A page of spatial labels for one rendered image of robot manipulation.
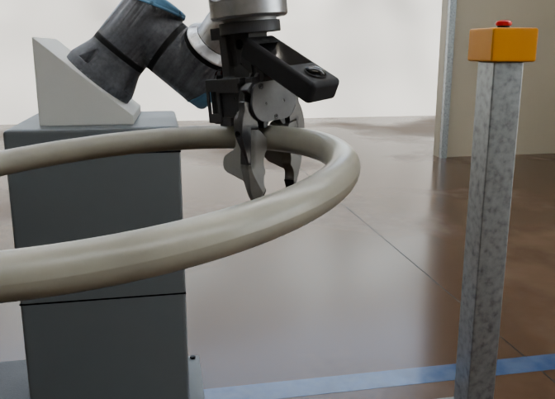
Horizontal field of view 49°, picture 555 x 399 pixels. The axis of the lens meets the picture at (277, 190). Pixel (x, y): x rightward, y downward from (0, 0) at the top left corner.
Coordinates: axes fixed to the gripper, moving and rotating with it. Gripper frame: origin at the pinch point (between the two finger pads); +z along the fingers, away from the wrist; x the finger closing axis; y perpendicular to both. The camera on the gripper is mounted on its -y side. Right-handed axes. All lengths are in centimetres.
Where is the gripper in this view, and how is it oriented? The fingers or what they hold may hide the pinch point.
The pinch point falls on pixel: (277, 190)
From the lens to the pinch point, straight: 73.9
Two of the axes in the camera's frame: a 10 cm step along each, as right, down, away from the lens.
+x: -7.0, 2.2, -6.8
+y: -7.1, -1.0, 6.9
